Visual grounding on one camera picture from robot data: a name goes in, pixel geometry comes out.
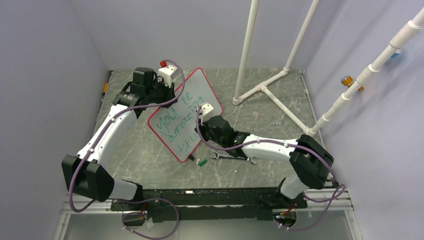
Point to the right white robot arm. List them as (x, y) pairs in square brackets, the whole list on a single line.
[(312, 163)]

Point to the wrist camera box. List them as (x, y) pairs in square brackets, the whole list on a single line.
[(206, 111), (167, 75)]

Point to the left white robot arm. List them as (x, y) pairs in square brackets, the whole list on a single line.
[(85, 173)]

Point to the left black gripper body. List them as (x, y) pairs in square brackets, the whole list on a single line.
[(158, 93)]

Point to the white pvc pipe frame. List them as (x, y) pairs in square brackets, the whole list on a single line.
[(356, 38)]

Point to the pink framed whiteboard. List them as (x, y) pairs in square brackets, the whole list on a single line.
[(175, 125)]

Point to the blue wall knob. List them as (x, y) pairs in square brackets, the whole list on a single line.
[(396, 53)]

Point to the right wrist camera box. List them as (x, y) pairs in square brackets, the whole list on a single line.
[(206, 111)]

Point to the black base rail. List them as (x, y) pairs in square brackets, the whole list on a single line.
[(260, 203)]

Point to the silver open end wrench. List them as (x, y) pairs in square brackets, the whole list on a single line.
[(215, 156)]

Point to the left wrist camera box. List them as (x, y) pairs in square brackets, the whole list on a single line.
[(167, 75)]

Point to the orange wall knob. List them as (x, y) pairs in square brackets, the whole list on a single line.
[(347, 81)]

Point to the green marker cap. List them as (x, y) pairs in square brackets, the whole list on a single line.
[(203, 162)]

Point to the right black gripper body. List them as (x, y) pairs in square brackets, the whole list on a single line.
[(207, 135)]

